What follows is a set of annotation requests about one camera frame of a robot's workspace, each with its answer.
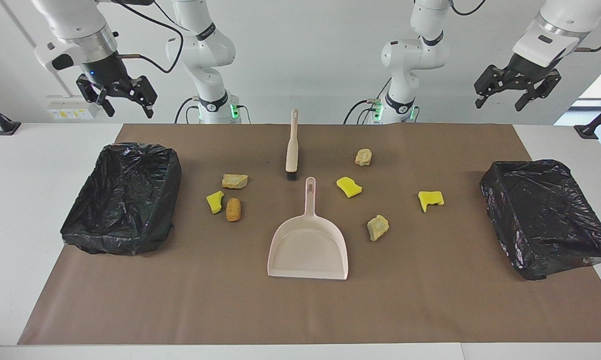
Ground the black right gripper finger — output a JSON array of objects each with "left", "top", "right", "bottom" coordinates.
[
  {"left": 76, "top": 74, "right": 115, "bottom": 118},
  {"left": 128, "top": 75, "right": 158, "bottom": 119}
]

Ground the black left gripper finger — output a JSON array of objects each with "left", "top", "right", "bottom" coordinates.
[
  {"left": 474, "top": 65, "right": 511, "bottom": 109},
  {"left": 515, "top": 70, "right": 562, "bottom": 112}
]

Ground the yellow sponge piece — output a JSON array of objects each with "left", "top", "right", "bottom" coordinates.
[
  {"left": 206, "top": 190, "right": 225, "bottom": 215},
  {"left": 336, "top": 176, "right": 363, "bottom": 199},
  {"left": 418, "top": 190, "right": 445, "bottom": 213}
]

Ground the beige hand brush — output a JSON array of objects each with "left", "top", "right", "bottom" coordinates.
[{"left": 285, "top": 109, "right": 300, "bottom": 181}]

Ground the pale pink plastic dustpan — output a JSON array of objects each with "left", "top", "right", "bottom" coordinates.
[{"left": 267, "top": 176, "right": 349, "bottom": 281}]

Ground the black bag lined bin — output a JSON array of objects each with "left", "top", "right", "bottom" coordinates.
[
  {"left": 479, "top": 159, "right": 601, "bottom": 281},
  {"left": 60, "top": 142, "right": 183, "bottom": 256}
]

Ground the black clamp stand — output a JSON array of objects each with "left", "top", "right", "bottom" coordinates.
[
  {"left": 0, "top": 96, "right": 21, "bottom": 136},
  {"left": 574, "top": 96, "right": 601, "bottom": 140}
]

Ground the brown table mat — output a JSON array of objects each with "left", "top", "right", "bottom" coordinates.
[{"left": 18, "top": 123, "right": 601, "bottom": 346}]

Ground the white wall socket box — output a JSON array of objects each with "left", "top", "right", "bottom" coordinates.
[{"left": 46, "top": 96, "right": 100, "bottom": 121}]

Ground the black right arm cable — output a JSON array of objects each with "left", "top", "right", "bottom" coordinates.
[{"left": 98, "top": 0, "right": 185, "bottom": 75}]

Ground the black base cable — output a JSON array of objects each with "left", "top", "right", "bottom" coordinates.
[
  {"left": 174, "top": 96, "right": 201, "bottom": 124},
  {"left": 343, "top": 77, "right": 392, "bottom": 124}
]

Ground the white wall cable duct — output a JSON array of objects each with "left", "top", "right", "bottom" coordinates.
[{"left": 0, "top": 0, "right": 74, "bottom": 98}]

